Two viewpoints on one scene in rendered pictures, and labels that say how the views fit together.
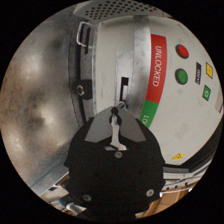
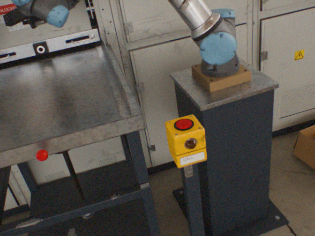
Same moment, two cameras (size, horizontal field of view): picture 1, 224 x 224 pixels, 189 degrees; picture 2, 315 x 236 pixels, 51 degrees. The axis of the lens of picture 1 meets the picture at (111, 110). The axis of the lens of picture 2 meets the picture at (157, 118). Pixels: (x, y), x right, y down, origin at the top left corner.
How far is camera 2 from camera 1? 1.47 m
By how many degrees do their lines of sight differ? 23
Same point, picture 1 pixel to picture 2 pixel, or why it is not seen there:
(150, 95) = not seen: hidden behind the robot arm
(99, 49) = (11, 44)
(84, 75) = (32, 51)
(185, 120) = not seen: outside the picture
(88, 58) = (18, 50)
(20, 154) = (69, 79)
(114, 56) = (13, 32)
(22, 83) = (26, 76)
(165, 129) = not seen: outside the picture
